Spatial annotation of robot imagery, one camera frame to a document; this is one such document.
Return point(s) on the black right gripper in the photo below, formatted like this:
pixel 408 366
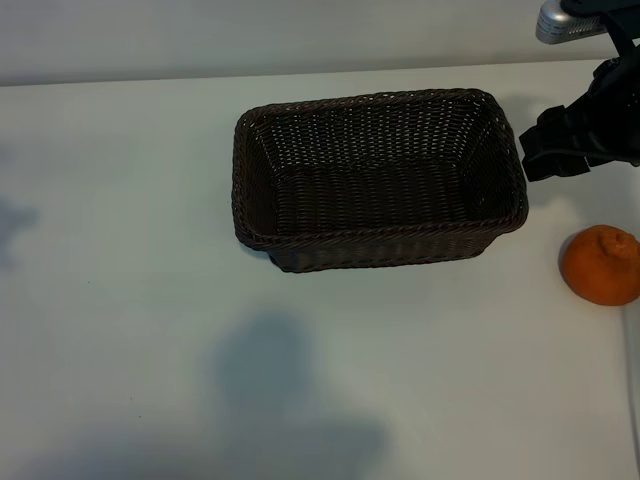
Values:
pixel 615 120

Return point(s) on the orange with knobbly stem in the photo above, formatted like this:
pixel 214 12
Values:
pixel 595 270

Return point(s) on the dark brown wicker basket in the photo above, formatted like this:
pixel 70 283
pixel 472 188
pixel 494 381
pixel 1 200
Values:
pixel 375 200

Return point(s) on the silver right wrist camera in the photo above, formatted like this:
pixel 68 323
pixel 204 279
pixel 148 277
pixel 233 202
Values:
pixel 560 25

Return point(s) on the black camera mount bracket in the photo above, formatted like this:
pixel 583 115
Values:
pixel 622 25

